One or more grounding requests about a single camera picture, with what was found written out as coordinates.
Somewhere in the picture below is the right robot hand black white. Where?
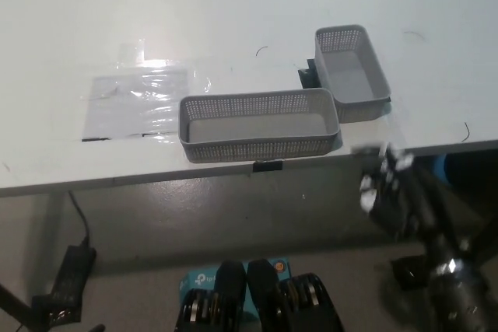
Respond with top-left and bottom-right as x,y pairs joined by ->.
358,144 -> 416,234

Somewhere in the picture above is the small grey perforated basket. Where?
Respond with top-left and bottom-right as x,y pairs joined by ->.
314,23 -> 391,123

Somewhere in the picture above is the teal router box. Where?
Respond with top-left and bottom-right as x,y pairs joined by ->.
178,257 -> 291,320

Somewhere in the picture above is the blue round object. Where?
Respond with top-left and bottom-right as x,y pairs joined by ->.
433,155 -> 454,186

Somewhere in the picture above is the black table foot plate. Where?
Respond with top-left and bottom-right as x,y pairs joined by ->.
31,292 -> 84,327
391,253 -> 433,292

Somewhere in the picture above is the black tape strip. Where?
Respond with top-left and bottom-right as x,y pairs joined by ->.
252,159 -> 284,173

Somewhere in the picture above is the black tape patch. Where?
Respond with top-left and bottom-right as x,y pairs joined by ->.
297,58 -> 392,104

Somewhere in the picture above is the long grey perforated basket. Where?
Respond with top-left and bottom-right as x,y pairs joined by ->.
177,88 -> 342,165

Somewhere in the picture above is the clear plastic sheet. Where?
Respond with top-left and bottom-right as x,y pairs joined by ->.
79,36 -> 214,142

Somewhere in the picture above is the black power adapter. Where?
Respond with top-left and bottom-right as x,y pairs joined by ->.
51,245 -> 97,302

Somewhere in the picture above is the black power cable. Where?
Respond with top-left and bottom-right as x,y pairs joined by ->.
68,190 -> 92,248

